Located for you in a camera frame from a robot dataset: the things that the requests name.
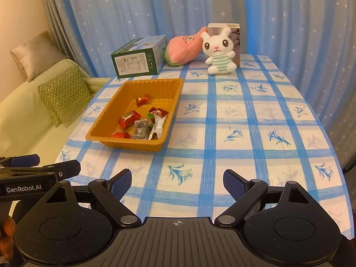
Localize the person's left hand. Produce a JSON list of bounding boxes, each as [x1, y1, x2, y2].
[[0, 216, 16, 260]]

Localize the green zigzag cushion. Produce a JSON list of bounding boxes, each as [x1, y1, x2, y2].
[[37, 66, 93, 128]]

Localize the pale green sofa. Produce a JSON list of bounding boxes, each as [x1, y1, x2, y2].
[[0, 58, 112, 162]]

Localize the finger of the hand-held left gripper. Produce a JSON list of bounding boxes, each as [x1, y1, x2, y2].
[[0, 160, 81, 182], [0, 154, 39, 169]]

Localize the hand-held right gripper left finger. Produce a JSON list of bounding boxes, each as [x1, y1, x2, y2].
[[42, 168, 142, 227]]

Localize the blue checked tablecloth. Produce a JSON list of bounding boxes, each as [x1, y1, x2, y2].
[[56, 53, 352, 240]]

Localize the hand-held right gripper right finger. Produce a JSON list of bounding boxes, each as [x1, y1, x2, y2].
[[214, 169, 315, 227]]

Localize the pink plush toy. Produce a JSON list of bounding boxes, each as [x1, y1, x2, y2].
[[164, 26, 209, 67]]

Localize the green cardboard box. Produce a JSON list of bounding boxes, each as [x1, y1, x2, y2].
[[111, 35, 168, 79]]

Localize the white rabbit plush toy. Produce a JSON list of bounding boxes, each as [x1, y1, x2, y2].
[[200, 27, 240, 75]]

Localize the grey snack packet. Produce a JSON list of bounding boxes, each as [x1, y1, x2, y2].
[[131, 119, 150, 140]]

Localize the beige satin cushion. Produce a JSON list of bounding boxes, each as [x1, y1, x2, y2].
[[10, 30, 67, 82]]

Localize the blue star-print curtain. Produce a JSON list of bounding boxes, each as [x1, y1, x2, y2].
[[242, 0, 356, 173], [39, 0, 248, 78]]

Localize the orange plastic tray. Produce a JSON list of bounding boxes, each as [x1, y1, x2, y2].
[[85, 78, 184, 152]]

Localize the brown white cardboard box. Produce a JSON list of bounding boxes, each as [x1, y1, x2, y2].
[[207, 23, 241, 68]]

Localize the clear white snack wrapper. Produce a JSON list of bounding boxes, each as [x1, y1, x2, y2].
[[148, 115, 166, 141]]

